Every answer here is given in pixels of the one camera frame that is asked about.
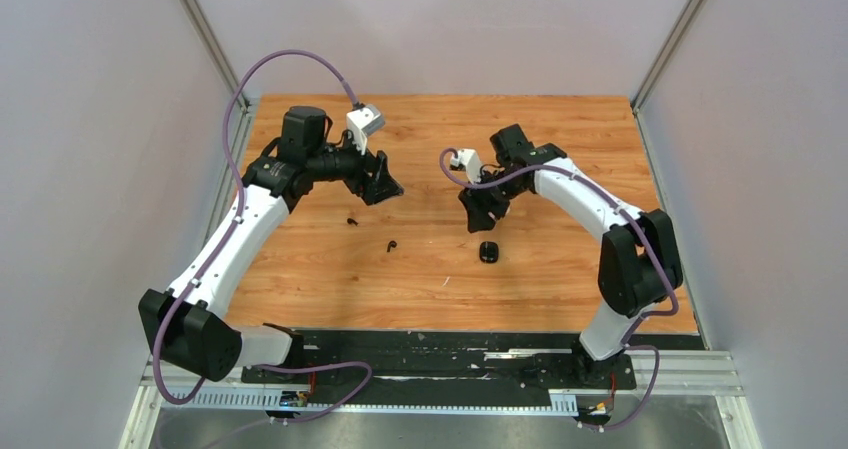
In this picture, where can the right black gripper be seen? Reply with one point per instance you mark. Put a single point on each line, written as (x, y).
(479, 209)

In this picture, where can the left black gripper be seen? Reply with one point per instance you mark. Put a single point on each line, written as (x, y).
(376, 188)

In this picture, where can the black earbud charging case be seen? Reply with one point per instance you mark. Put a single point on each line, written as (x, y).
(489, 252)

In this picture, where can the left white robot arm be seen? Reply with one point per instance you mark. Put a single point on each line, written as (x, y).
(185, 324)

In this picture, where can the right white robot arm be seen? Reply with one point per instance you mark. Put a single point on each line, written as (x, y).
(639, 265)

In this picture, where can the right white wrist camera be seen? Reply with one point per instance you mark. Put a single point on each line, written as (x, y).
(468, 161)

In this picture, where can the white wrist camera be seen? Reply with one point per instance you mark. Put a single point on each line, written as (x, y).
(468, 161)
(363, 122)

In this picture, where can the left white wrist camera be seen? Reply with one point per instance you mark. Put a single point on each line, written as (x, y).
(363, 122)

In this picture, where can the left aluminium frame post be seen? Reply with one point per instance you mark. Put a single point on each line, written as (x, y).
(205, 31)

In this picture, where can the aluminium frame post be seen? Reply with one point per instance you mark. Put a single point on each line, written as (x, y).
(205, 31)
(664, 56)

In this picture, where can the right aluminium frame post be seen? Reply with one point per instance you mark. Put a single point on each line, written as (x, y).
(664, 56)

